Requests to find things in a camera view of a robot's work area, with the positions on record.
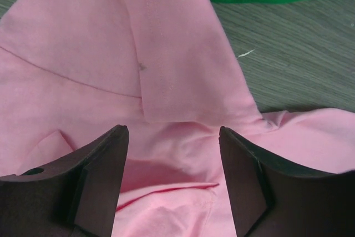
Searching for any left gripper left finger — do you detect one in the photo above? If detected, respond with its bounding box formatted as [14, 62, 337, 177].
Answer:
[1, 125, 129, 236]

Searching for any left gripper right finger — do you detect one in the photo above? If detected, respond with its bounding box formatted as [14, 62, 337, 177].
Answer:
[219, 127, 354, 236]

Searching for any pink t shirt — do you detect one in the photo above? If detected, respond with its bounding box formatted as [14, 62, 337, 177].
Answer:
[1, 0, 354, 236]

